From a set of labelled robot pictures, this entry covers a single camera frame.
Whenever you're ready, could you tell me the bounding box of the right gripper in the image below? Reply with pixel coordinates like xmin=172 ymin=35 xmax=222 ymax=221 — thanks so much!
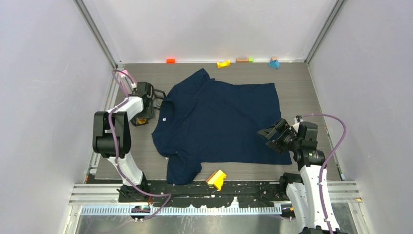
xmin=257 ymin=118 xmax=301 ymax=156

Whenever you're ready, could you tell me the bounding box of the navy blue t-shirt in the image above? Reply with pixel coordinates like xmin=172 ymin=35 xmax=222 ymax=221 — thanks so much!
xmin=152 ymin=69 xmax=292 ymax=185

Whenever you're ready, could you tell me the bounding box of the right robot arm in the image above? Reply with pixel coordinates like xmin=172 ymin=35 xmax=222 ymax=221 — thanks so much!
xmin=258 ymin=116 xmax=342 ymax=234

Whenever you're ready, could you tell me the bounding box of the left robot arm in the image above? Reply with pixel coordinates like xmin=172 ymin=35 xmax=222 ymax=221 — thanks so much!
xmin=92 ymin=82 xmax=154 ymax=202

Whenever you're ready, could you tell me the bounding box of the pink metronome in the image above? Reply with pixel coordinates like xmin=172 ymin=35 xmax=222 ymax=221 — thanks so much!
xmin=119 ymin=70 xmax=133 ymax=94

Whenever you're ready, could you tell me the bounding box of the yellow orange block stack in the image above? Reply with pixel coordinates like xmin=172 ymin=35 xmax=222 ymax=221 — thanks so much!
xmin=206 ymin=170 xmax=226 ymax=191

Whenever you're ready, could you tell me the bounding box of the blue triangle block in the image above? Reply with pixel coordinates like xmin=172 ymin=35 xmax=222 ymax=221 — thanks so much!
xmin=268 ymin=59 xmax=281 ymax=69

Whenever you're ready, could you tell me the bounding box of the tan flat block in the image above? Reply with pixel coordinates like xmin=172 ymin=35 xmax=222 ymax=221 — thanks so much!
xmin=236 ymin=58 xmax=249 ymax=62

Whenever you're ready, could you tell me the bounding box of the yellow arch block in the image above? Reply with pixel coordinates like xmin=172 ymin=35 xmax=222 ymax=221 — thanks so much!
xmin=217 ymin=59 xmax=231 ymax=68

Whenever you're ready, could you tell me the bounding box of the black frame stand far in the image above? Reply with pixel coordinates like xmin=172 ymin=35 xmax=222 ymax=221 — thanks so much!
xmin=153 ymin=89 xmax=166 ymax=110

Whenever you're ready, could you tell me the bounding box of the black frame stand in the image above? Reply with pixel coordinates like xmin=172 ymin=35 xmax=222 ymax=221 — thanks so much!
xmin=130 ymin=117 xmax=149 ymax=127
xmin=153 ymin=89 xmax=166 ymax=110

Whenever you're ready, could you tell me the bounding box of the black frame stand near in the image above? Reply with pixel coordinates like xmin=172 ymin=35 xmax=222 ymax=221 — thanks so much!
xmin=130 ymin=117 xmax=149 ymax=127

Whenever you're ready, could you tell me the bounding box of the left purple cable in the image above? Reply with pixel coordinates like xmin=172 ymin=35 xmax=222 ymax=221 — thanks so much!
xmin=108 ymin=69 xmax=173 ymax=222

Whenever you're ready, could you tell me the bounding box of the purple cable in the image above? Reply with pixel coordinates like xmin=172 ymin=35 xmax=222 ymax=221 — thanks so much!
xmin=108 ymin=69 xmax=173 ymax=222
xmin=295 ymin=113 xmax=348 ymax=234

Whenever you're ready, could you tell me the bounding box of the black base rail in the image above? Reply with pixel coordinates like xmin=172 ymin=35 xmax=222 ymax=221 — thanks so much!
xmin=116 ymin=180 xmax=289 ymax=208

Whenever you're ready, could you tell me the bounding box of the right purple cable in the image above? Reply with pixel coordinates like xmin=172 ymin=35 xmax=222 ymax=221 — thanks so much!
xmin=295 ymin=113 xmax=348 ymax=234

